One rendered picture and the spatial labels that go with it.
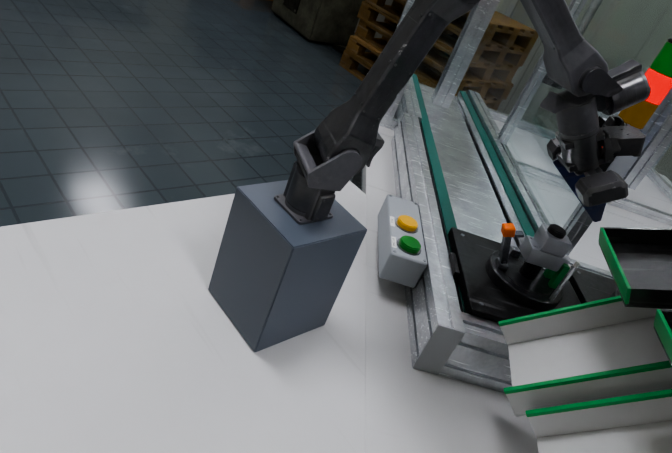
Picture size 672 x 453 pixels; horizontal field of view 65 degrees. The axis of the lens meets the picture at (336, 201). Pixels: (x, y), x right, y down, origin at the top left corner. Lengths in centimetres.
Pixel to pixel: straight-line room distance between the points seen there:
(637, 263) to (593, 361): 14
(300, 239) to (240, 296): 15
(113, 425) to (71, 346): 13
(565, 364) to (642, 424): 11
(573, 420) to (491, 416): 23
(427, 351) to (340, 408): 17
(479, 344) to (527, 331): 9
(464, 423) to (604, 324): 25
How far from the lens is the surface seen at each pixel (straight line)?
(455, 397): 90
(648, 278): 69
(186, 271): 90
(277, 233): 69
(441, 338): 85
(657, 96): 112
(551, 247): 97
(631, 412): 71
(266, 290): 74
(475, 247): 105
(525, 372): 78
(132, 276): 88
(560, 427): 72
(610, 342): 79
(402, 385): 86
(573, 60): 79
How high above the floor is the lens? 145
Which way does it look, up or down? 30 degrees down
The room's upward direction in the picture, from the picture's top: 22 degrees clockwise
